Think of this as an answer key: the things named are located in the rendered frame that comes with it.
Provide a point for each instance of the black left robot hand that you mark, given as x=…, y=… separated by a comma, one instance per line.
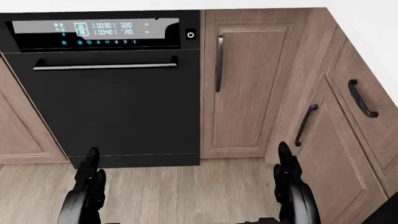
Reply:
x=84, y=184

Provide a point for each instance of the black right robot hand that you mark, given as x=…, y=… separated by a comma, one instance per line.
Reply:
x=292, y=184

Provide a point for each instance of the wooden cabinet door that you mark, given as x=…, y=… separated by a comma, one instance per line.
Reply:
x=329, y=168
x=21, y=126
x=248, y=88

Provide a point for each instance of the black built-in dishwasher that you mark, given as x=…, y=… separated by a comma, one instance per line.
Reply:
x=105, y=93

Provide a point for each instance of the wooden cabinet drawer front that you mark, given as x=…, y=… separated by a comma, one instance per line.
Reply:
x=370, y=98

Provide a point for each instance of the dishwasher display control panel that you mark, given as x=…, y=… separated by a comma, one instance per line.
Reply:
x=96, y=32

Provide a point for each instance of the dishwasher power button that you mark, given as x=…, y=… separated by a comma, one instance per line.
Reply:
x=190, y=34

